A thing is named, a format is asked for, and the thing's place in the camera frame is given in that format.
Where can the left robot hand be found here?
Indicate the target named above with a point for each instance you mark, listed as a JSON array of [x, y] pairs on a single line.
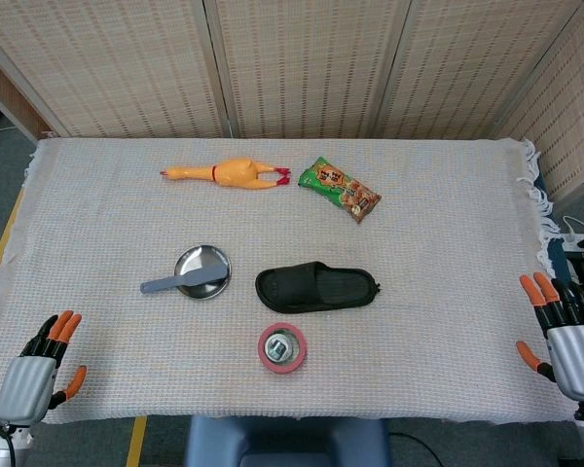
[[24, 384]]

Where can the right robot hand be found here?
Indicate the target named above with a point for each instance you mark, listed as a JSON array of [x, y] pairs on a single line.
[[576, 355]]

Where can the black slipper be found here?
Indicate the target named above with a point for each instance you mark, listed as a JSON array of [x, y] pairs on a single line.
[[316, 287]]

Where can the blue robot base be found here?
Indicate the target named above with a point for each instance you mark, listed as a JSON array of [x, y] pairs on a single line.
[[282, 442]]

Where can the white power strip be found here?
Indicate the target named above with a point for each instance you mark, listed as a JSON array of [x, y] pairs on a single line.
[[578, 240]]

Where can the white woven tablecloth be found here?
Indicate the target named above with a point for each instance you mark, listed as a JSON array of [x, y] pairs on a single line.
[[418, 292]]

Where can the round steel plate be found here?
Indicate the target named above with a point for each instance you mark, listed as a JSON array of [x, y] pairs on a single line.
[[194, 262]]

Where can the woven folding screen panel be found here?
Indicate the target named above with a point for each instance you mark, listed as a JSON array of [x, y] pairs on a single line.
[[306, 68], [117, 68], [564, 121], [472, 68]]

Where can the pink tape roll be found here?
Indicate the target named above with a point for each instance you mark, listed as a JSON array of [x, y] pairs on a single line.
[[264, 360]]

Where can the small metal can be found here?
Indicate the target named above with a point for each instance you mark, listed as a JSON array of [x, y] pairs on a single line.
[[278, 349]]

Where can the green snack bag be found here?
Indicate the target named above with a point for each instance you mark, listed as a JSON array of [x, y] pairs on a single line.
[[340, 190]]

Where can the yellow rubber chicken toy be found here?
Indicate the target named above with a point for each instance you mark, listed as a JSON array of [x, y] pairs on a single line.
[[233, 172]]

